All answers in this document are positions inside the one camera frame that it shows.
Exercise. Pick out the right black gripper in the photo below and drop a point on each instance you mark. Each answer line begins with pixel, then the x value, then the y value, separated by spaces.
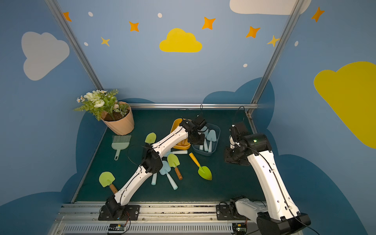
pixel 232 157

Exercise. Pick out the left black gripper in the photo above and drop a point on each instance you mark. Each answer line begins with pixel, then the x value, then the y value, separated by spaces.
pixel 197 136

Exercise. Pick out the yellow storage box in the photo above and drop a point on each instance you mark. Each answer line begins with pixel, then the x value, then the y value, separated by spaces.
pixel 184 144

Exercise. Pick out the blue shovel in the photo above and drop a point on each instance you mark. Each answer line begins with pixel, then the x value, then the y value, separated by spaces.
pixel 154 179
pixel 205 145
pixel 201 147
pixel 165 171
pixel 211 137

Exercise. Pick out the blue-grey storage box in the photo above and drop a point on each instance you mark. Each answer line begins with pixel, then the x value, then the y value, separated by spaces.
pixel 196 148

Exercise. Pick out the green shovel wooden handle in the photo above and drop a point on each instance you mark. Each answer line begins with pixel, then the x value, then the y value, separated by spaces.
pixel 173 161
pixel 151 138

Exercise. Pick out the green shovel corner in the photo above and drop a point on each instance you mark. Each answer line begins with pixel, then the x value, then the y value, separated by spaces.
pixel 106 179

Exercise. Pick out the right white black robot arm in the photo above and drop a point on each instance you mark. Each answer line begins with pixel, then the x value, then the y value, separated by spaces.
pixel 281 216

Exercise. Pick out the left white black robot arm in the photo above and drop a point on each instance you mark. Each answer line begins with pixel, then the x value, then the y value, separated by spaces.
pixel 114 208

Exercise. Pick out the blue shovel lying sideways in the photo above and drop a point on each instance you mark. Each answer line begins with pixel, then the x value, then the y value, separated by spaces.
pixel 176 152

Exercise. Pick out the right controller board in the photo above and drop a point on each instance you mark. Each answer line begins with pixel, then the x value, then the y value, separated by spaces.
pixel 239 229

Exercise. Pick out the controller board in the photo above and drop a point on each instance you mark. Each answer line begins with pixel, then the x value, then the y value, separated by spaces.
pixel 116 229
pixel 239 229

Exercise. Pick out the green dustpan brush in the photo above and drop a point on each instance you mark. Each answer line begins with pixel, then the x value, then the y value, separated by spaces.
pixel 120 143

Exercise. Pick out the terracotta pot with flowers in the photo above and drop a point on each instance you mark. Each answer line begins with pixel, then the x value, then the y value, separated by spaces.
pixel 105 106

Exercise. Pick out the left controller board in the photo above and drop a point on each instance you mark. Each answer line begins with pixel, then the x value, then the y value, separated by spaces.
pixel 116 229

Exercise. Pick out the green trowel yellow handle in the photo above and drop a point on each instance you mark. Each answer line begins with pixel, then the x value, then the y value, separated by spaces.
pixel 203 171

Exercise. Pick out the green shovel wooden handle back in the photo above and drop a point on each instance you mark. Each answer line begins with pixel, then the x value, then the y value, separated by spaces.
pixel 151 138

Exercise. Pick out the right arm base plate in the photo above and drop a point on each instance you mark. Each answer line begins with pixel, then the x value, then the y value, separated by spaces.
pixel 226 211

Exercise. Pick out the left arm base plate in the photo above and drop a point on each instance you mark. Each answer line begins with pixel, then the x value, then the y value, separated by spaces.
pixel 132 212

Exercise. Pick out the aluminium front rail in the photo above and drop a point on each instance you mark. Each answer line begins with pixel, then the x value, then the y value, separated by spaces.
pixel 155 218

